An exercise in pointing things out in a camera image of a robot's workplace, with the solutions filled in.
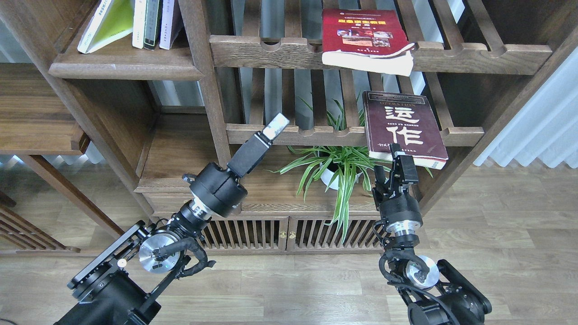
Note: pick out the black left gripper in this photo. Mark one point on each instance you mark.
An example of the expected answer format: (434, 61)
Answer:
(216, 190)

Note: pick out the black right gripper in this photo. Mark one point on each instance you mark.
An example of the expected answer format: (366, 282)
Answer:
(399, 212)

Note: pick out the dark maroon book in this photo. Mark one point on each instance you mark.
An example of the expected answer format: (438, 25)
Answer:
(407, 120)

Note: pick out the yellow green book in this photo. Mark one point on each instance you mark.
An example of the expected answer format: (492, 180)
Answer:
(112, 20)

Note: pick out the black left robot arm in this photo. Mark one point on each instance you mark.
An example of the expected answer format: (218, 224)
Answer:
(121, 285)

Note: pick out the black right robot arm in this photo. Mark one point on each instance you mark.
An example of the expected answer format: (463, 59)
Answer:
(435, 292)

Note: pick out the dark wooden bookshelf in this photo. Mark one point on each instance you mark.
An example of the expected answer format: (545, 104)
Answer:
(157, 115)

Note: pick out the green spider plant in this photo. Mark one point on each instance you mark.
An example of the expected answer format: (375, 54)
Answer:
(358, 156)

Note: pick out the white plant pot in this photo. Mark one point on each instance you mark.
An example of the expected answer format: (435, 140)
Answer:
(330, 175)

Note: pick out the brass cabinet door knobs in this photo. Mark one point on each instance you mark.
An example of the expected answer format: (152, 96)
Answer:
(289, 235)

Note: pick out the red book with photos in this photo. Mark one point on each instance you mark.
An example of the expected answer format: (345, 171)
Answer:
(368, 40)

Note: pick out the lavender upright book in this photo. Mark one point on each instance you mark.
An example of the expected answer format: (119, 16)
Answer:
(171, 23)

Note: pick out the white curtain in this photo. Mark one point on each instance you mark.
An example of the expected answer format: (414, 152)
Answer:
(546, 128)

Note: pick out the dark green upright book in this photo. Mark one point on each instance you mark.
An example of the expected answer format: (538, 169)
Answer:
(152, 23)

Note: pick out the white upright book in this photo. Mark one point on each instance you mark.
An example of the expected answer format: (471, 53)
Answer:
(139, 22)

